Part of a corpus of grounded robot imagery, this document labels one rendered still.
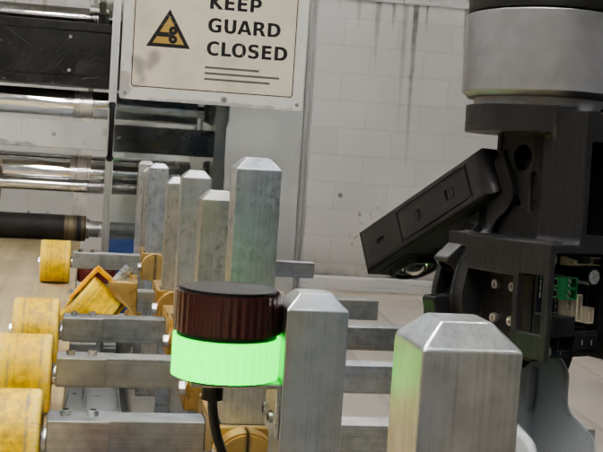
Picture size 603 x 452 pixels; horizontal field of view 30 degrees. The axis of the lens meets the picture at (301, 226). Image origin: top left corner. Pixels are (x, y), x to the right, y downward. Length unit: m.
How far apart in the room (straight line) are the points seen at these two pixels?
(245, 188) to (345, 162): 8.49
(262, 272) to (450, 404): 0.50
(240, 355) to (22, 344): 0.57
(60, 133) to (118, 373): 1.79
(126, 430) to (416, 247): 0.39
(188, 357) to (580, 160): 0.23
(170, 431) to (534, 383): 0.41
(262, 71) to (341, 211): 6.48
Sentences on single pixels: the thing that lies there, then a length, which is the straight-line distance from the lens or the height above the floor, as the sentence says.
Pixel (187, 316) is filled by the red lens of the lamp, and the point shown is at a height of 1.09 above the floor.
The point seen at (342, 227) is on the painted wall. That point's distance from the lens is 9.36.
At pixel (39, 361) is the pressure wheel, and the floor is 0.96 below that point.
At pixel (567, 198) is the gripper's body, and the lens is 0.52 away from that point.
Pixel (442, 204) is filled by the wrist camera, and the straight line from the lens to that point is 0.57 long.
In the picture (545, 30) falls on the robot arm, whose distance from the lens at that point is 0.53.
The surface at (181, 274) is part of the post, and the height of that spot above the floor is 1.02.
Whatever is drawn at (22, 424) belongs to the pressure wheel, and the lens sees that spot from 0.90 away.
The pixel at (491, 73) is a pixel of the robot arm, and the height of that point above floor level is 1.23.
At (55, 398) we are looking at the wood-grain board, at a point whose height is 0.90.
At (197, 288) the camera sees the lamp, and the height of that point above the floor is 1.11.
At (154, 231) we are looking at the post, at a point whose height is 1.01.
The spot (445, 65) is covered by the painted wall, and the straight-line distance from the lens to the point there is 9.51.
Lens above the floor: 1.19
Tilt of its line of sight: 4 degrees down
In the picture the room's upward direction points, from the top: 4 degrees clockwise
